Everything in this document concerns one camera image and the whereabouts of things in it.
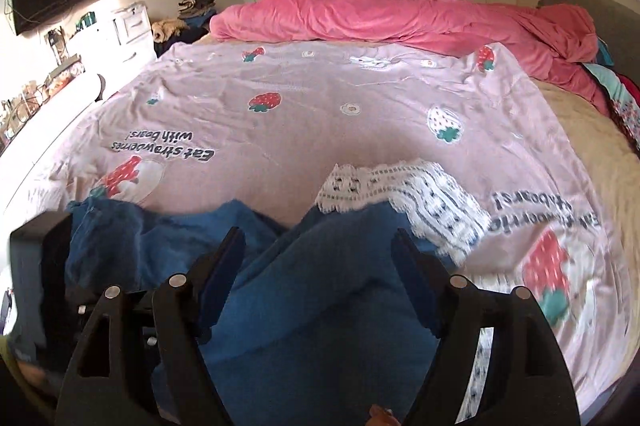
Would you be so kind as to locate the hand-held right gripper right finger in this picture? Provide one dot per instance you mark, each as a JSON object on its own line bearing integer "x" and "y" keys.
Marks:
{"x": 407, "y": 263}

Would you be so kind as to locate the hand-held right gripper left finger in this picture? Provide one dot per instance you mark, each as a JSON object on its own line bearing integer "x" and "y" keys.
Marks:
{"x": 226, "y": 263}

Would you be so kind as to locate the blue denim pants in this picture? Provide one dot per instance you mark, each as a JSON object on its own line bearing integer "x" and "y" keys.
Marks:
{"x": 310, "y": 306}

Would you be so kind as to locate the pink strawberry printed sheet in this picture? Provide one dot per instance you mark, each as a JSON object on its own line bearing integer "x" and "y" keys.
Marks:
{"x": 310, "y": 116}

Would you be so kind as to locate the cluttered white side desk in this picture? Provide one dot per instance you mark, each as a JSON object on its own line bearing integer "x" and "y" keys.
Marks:
{"x": 35, "y": 96}

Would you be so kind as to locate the beige bed blanket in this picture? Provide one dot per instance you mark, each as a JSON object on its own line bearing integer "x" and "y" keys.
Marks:
{"x": 590, "y": 146}

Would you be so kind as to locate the beige plush toy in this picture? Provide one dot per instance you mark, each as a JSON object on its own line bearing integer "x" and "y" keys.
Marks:
{"x": 167, "y": 30}

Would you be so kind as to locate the pink duvet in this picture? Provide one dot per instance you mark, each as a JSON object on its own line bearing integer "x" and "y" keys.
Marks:
{"x": 375, "y": 16}

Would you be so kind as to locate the white drawer cabinet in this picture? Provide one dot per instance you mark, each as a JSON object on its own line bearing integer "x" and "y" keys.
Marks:
{"x": 132, "y": 26}

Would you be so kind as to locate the pile of folded clothes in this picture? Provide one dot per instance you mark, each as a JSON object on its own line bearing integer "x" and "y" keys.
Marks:
{"x": 197, "y": 6}

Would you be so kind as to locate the teal patterned cloth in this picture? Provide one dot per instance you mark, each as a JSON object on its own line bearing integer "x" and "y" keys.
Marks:
{"x": 615, "y": 91}

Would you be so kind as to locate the grey padded headboard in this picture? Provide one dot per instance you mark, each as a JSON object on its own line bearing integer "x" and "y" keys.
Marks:
{"x": 600, "y": 16}

